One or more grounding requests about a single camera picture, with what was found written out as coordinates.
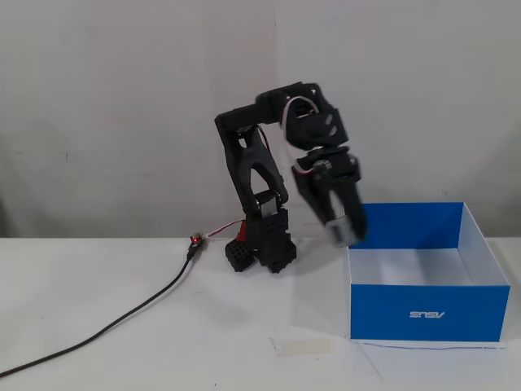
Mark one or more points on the small controller board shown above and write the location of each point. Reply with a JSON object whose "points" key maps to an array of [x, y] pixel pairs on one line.
{"points": [[197, 240]]}

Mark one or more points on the gray block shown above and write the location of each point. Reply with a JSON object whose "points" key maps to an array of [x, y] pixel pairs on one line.
{"points": [[340, 234]]}

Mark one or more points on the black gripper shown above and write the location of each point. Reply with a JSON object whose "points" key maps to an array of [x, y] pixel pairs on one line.
{"points": [[339, 170]]}

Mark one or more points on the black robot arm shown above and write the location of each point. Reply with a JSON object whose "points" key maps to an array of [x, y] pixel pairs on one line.
{"points": [[244, 163]]}

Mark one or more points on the white red board lead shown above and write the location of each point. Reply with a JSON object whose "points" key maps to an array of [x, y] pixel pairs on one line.
{"points": [[221, 229]]}

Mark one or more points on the red clamp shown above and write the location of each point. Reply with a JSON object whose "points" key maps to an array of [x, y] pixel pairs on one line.
{"points": [[242, 234]]}

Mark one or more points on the clear tape piece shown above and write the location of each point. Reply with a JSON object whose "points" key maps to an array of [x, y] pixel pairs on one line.
{"points": [[303, 346]]}

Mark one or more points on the blue and white box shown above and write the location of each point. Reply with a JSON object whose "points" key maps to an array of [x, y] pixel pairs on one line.
{"points": [[427, 313]]}

